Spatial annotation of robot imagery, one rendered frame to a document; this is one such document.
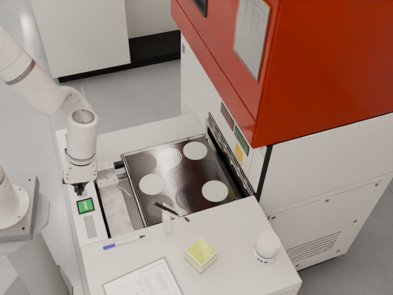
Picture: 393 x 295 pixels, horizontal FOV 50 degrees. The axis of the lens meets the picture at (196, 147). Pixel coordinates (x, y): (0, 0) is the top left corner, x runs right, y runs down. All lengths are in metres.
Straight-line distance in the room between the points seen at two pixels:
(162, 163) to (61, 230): 1.12
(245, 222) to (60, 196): 1.58
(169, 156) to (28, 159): 1.52
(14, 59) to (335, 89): 0.87
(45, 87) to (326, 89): 0.77
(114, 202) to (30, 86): 0.66
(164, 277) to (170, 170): 0.48
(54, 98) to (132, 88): 2.30
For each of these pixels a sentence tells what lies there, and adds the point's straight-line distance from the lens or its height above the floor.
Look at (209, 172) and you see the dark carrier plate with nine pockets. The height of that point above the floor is 0.90.
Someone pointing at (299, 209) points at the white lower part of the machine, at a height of 0.76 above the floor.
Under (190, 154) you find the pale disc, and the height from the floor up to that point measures 0.90.
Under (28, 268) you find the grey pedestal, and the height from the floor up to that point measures 0.53.
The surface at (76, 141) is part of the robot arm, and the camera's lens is 1.22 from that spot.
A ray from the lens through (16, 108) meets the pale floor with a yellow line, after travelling 3.44.
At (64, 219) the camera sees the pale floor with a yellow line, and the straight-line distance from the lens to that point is 2.68.
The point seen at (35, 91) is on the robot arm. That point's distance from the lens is 1.11.
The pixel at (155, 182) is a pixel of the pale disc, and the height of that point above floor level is 0.90.
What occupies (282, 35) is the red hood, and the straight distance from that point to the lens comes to 1.06.
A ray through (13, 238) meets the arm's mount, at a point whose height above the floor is 0.84.
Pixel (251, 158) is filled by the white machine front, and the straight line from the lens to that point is 1.47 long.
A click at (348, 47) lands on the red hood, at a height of 1.55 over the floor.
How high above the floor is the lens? 2.19
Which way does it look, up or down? 48 degrees down
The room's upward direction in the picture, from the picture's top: 3 degrees clockwise
